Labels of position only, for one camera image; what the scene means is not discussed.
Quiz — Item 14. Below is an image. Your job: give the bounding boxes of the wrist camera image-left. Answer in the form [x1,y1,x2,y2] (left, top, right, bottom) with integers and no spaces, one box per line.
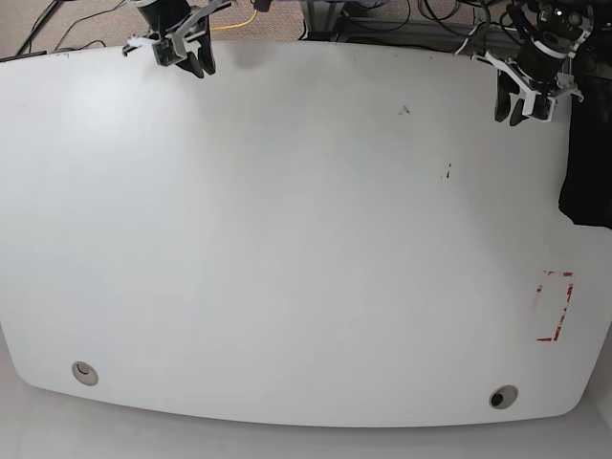
[152,38,186,67]

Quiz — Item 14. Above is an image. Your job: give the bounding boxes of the table cable grommet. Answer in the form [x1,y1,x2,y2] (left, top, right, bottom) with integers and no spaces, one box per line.
[72,361,98,386]
[489,385,518,410]

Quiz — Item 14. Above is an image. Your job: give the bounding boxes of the yellow cable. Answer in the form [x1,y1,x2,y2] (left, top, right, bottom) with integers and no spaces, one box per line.
[212,4,264,33]

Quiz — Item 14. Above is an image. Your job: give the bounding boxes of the black t-shirt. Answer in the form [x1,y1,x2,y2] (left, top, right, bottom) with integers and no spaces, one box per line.
[558,45,611,229]

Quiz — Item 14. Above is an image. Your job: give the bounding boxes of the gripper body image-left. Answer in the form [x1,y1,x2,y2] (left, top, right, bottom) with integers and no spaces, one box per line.
[121,0,231,57]

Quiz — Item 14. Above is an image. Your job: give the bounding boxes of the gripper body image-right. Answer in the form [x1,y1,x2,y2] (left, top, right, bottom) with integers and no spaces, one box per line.
[478,40,584,103]

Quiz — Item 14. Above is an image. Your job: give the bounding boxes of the black floor cable left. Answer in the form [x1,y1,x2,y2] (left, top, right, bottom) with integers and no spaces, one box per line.
[16,0,125,56]

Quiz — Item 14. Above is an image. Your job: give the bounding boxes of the white cable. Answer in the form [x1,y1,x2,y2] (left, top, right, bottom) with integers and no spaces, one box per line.
[453,21,493,56]

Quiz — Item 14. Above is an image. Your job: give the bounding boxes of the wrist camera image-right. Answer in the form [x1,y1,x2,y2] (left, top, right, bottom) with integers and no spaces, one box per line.
[521,91,557,122]

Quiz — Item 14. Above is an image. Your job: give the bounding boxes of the left table cable grommet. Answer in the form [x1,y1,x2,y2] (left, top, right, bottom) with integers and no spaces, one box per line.
[72,361,98,386]

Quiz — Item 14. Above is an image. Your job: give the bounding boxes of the right table cable grommet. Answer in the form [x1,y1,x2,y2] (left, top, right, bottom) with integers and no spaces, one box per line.
[489,385,518,410]

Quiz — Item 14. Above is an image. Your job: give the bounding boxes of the red tape rectangle marking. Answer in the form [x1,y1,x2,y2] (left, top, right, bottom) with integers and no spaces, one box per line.
[532,271,575,342]

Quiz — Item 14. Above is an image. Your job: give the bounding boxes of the aluminium frame stand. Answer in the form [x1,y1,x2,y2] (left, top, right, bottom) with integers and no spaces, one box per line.
[300,1,520,55]

